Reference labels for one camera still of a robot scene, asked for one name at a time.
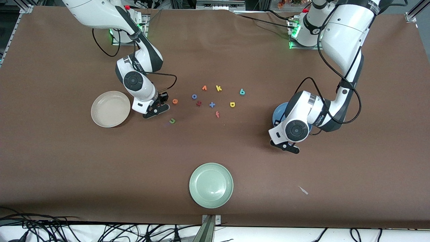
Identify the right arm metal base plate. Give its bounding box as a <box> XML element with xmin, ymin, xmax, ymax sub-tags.
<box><xmin>112</xmin><ymin>15</ymin><xmax>149</xmax><ymax>46</ymax></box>

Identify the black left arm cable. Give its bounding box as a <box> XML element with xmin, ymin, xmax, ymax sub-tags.
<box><xmin>294</xmin><ymin>3</ymin><xmax>362</xmax><ymax>124</ymax></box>

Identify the aluminium camera post bracket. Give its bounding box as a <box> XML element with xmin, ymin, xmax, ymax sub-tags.
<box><xmin>201</xmin><ymin>214</ymin><xmax>222</xmax><ymax>242</ymax></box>

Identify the aluminium table corner profile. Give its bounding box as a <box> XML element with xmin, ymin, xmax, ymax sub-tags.
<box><xmin>405</xmin><ymin>0</ymin><xmax>430</xmax><ymax>22</ymax></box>

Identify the pale green round plate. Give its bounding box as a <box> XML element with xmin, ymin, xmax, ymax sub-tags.
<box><xmin>189</xmin><ymin>163</ymin><xmax>234</xmax><ymax>209</ymax></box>

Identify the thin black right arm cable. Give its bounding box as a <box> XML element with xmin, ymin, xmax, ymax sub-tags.
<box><xmin>92</xmin><ymin>29</ymin><xmax>178</xmax><ymax>98</ymax></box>

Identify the aluminium table edge profile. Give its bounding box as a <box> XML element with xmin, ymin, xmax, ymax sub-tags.
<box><xmin>0</xmin><ymin>3</ymin><xmax>34</xmax><ymax>64</ymax></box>

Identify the aluminium frame behind table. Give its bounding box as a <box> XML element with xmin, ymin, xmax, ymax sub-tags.
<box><xmin>196</xmin><ymin>0</ymin><xmax>246</xmax><ymax>10</ymax></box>

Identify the beige brown round plate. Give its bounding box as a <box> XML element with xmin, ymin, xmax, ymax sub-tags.
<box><xmin>91</xmin><ymin>91</ymin><xmax>131</xmax><ymax>128</ymax></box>

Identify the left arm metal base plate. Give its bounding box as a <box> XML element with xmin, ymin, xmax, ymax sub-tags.
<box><xmin>289</xmin><ymin>18</ymin><xmax>325</xmax><ymax>50</ymax></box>

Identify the blue round plate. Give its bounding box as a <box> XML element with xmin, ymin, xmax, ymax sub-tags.
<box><xmin>272</xmin><ymin>102</ymin><xmax>313</xmax><ymax>135</ymax></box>

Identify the black cable to arm base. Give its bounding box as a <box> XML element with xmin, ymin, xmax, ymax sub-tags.
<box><xmin>235</xmin><ymin>9</ymin><xmax>296</xmax><ymax>27</ymax></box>

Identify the tangled black cable bundle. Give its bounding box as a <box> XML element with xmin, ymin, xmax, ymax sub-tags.
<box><xmin>0</xmin><ymin>207</ymin><xmax>202</xmax><ymax>242</ymax></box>

